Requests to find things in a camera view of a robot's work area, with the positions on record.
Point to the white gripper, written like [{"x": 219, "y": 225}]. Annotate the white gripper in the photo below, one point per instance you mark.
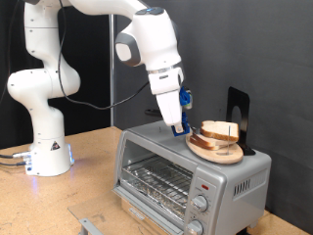
[{"x": 170, "y": 109}]

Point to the white bread slice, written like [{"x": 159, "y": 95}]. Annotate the white bread slice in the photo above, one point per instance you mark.
[
  {"x": 210, "y": 141},
  {"x": 220, "y": 129},
  {"x": 202, "y": 146}
]

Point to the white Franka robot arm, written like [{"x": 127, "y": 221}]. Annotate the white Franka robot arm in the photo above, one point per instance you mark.
[{"x": 42, "y": 84}]

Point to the red oven indicator light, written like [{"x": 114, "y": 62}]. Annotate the red oven indicator light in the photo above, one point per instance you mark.
[{"x": 205, "y": 187}]

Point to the silver oven knob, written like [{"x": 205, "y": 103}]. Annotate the silver oven knob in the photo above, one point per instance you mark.
[
  {"x": 195, "y": 227},
  {"x": 199, "y": 203}
]

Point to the silver toaster oven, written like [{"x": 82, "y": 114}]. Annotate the silver toaster oven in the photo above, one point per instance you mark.
[{"x": 241, "y": 209}]

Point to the round wooden plate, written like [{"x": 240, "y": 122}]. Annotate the round wooden plate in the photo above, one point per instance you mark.
[{"x": 221, "y": 157}]

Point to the thin metal pin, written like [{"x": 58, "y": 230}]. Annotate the thin metal pin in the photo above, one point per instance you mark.
[{"x": 228, "y": 147}]

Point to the black metal bookend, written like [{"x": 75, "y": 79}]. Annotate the black metal bookend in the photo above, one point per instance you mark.
[{"x": 234, "y": 98}]

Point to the aluminium foil tray liner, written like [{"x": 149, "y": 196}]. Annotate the aluminium foil tray liner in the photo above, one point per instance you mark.
[{"x": 146, "y": 193}]

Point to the vertical metal pole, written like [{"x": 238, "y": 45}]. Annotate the vertical metal pole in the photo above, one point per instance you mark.
[{"x": 111, "y": 65}]

